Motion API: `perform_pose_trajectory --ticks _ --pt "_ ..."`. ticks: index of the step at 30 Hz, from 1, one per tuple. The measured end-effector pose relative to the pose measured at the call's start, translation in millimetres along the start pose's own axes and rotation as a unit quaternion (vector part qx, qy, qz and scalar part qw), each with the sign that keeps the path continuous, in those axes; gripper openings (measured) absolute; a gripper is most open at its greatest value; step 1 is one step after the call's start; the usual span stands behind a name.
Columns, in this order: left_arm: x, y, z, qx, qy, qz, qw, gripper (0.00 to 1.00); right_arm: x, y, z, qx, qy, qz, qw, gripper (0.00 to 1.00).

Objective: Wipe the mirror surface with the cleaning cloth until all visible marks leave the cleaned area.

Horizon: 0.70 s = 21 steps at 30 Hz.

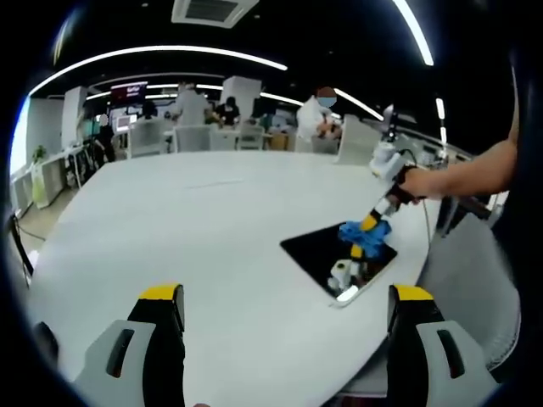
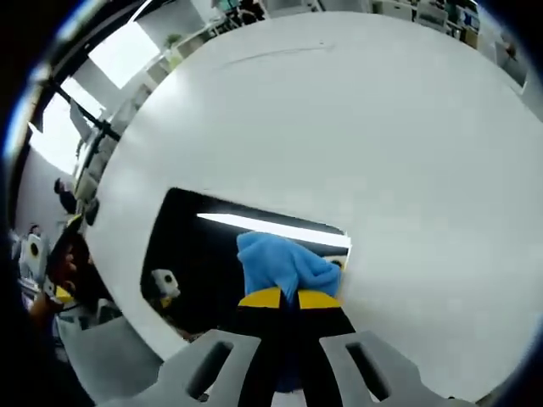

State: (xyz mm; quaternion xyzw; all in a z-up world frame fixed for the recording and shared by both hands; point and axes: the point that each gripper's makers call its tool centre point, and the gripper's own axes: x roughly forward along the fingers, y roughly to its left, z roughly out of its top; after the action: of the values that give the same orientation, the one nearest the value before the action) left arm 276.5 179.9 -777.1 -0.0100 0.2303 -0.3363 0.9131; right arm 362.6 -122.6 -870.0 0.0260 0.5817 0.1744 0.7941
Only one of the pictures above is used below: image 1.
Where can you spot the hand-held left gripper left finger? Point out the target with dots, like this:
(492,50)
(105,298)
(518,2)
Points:
(127,360)

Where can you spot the green potted plant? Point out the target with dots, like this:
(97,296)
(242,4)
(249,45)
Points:
(39,153)

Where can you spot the red display screen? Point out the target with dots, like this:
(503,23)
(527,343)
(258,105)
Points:
(129,92)

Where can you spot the person's dark shirt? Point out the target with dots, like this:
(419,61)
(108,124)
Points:
(519,275)

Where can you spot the ceiling air conditioner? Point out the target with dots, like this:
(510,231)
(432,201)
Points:
(214,10)

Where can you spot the grey desk partition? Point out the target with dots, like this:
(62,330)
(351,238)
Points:
(358,137)

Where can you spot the blue cleaning cloth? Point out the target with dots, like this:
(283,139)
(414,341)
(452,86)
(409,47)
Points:
(369,241)

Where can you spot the black tablet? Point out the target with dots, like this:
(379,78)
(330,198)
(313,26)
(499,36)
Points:
(309,250)

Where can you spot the dark rounded object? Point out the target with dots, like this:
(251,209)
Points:
(46,343)

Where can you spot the black tripod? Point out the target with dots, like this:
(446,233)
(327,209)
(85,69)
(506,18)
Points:
(21,246)

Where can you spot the person's right hand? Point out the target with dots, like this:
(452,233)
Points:
(413,184)

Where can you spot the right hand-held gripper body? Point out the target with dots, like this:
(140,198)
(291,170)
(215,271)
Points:
(385,163)

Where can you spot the grey office chair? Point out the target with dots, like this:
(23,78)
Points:
(471,288)

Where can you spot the straight ceiling light strip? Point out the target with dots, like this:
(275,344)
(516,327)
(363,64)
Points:
(415,29)

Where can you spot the person's left hand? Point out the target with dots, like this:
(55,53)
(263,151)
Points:
(201,404)

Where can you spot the white mesh chair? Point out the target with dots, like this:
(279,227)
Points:
(193,139)
(252,137)
(148,137)

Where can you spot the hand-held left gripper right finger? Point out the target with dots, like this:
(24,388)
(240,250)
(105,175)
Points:
(428,364)

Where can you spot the long curved ceiling light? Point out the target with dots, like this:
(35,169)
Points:
(161,53)

